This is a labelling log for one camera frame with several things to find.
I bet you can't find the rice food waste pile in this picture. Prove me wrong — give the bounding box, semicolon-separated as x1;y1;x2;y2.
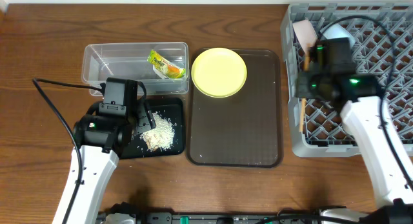
139;112;175;152

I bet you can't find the wooden chopstick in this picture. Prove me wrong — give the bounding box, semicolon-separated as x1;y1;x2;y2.
299;98;307;133
303;51;310;71

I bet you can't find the white cup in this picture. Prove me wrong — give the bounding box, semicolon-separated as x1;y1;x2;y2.
322;24;356;47

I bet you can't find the pink bowl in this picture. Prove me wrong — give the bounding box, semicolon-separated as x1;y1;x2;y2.
293;19;317;55

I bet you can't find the green yellow snack wrapper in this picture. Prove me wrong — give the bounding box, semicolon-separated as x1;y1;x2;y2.
147;50;185;79

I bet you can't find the yellow plate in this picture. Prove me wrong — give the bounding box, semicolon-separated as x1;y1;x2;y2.
191;48;248;98

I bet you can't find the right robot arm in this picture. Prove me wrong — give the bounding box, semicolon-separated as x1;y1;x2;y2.
296;37;412;223

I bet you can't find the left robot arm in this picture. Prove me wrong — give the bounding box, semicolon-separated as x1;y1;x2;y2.
53;77;156;223

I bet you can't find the black waste tray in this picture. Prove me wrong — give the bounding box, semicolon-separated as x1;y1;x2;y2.
121;97;185;159

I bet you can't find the grey dishwasher rack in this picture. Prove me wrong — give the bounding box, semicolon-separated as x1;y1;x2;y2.
281;4;412;160

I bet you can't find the clear plastic bin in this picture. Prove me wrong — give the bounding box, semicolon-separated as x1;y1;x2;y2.
81;42;190;95

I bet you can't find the dark brown serving tray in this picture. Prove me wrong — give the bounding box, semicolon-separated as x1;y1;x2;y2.
186;49;283;168

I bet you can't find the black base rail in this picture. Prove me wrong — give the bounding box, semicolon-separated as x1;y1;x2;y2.
96;203;375;224

